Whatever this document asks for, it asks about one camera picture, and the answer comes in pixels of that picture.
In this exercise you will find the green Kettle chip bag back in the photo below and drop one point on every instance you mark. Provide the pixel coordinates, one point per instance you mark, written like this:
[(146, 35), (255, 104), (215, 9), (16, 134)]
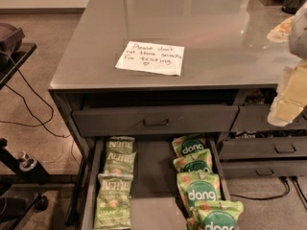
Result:
[(123, 144)]

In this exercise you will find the grey top right drawer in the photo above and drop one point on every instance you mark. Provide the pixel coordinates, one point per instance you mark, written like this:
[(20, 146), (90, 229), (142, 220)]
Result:
[(254, 118)]

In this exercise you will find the grey bottom right drawer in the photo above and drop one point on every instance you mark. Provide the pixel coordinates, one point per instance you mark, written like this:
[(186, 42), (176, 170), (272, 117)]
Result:
[(265, 168)]

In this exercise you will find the dark snack bags right drawer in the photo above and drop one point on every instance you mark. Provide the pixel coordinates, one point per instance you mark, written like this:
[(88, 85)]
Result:
[(261, 96)]

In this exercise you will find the grey top left drawer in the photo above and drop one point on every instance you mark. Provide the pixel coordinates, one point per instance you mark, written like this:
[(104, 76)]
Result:
[(143, 120)]

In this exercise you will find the green Kettle chip bag middle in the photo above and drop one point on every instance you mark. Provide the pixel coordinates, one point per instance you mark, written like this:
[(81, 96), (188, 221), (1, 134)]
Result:
[(119, 163)]

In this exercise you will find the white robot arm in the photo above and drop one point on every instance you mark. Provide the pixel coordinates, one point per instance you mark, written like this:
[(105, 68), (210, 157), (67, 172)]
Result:
[(294, 31)]

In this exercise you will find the open grey middle drawer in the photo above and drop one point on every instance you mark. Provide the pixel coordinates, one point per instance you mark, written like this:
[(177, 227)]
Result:
[(154, 186)]

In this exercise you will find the green dang bag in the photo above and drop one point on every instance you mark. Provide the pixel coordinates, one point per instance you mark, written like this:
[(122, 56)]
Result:
[(188, 144), (198, 185), (215, 215), (197, 161)]

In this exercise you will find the green Dang bag back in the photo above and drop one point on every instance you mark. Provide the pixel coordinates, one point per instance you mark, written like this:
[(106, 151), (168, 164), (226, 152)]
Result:
[(188, 144)]

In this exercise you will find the white handwritten paper note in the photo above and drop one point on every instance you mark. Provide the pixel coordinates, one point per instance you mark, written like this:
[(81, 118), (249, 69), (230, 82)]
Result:
[(152, 58)]

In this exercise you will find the grey middle right drawer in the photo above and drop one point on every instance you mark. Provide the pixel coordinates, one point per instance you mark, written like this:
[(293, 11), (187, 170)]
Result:
[(263, 148)]

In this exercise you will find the green kettle chip bag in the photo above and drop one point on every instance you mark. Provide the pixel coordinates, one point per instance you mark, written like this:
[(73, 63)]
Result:
[(113, 202), (119, 163), (123, 144)]

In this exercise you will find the green Dang bag front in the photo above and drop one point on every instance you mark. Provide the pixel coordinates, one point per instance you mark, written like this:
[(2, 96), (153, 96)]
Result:
[(215, 215)]

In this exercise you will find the black equipment stand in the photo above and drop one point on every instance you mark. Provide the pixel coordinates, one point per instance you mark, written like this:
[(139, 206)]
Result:
[(31, 122)]

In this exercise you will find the grey metal drawer cabinet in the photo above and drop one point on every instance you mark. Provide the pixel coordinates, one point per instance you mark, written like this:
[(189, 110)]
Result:
[(226, 55)]

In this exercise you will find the green Kettle chip bag front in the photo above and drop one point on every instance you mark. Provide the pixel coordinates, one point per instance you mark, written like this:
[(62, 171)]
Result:
[(113, 202)]

